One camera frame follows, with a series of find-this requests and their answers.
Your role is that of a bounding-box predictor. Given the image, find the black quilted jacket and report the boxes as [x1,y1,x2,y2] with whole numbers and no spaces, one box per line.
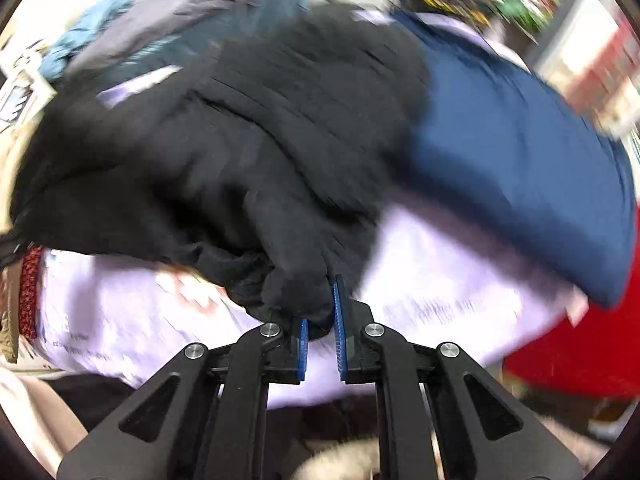
[9,4,428,336]

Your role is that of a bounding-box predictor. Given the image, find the purple floral bed sheet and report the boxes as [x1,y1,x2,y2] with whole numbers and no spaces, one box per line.
[38,87,582,387]

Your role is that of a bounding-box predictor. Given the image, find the red cabinet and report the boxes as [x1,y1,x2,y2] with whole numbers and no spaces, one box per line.
[502,204,640,403]

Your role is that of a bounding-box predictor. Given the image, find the red patterned rug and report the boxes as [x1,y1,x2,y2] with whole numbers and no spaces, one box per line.
[18,246,43,339]

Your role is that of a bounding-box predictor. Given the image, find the navy blue pillow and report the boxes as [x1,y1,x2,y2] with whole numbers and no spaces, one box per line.
[395,11,637,308]

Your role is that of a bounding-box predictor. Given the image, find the blue crumpled cloth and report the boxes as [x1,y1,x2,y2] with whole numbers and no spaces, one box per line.
[39,0,134,84]

